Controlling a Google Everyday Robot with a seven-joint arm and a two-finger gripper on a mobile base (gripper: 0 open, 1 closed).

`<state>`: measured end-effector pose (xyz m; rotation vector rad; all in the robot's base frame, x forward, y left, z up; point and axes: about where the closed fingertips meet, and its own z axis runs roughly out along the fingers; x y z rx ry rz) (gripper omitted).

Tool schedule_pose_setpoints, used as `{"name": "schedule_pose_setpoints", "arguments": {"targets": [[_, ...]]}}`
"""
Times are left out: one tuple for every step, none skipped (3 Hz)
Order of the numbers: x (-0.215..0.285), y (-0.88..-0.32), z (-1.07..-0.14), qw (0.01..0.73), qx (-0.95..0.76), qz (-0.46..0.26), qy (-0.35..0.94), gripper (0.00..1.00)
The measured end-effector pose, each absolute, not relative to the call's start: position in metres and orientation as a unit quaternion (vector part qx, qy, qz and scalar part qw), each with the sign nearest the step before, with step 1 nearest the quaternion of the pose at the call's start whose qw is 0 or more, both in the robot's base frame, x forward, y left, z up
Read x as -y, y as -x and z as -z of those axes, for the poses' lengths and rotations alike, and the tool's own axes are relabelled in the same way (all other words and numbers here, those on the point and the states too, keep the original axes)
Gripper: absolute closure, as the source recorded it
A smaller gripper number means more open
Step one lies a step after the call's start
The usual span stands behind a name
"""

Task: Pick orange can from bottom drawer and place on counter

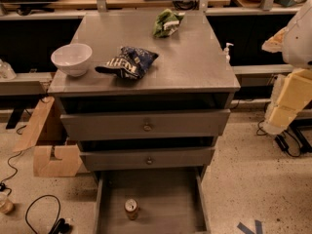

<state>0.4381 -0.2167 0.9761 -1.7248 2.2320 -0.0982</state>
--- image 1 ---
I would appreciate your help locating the orange soda can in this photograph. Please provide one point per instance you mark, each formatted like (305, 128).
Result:
(131, 208)

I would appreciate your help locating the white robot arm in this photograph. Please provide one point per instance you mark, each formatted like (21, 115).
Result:
(293, 92)

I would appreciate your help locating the grey drawer cabinet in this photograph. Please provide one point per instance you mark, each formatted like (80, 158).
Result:
(146, 102)

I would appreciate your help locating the grey top drawer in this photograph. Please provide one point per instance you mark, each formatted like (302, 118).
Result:
(147, 124)

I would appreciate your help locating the grey middle drawer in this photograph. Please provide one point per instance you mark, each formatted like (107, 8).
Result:
(147, 158)

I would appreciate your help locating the grey open bottom drawer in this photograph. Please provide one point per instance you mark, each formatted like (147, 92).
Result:
(171, 201)

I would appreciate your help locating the blue chip bag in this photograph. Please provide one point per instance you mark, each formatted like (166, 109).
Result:
(132, 63)

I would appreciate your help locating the green chip bag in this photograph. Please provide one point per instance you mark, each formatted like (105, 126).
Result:
(167, 23)

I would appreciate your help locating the white pump bottle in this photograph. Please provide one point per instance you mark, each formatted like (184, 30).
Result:
(226, 51)

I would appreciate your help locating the white bowl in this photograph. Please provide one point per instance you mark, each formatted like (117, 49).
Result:
(72, 59)

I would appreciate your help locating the wooden block stand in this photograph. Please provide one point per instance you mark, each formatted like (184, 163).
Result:
(54, 154)

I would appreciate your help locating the clear container at left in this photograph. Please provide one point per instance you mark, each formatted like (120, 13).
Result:
(6, 71)

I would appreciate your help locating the clear plastic cup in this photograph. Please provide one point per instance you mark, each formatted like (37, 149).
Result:
(6, 205)

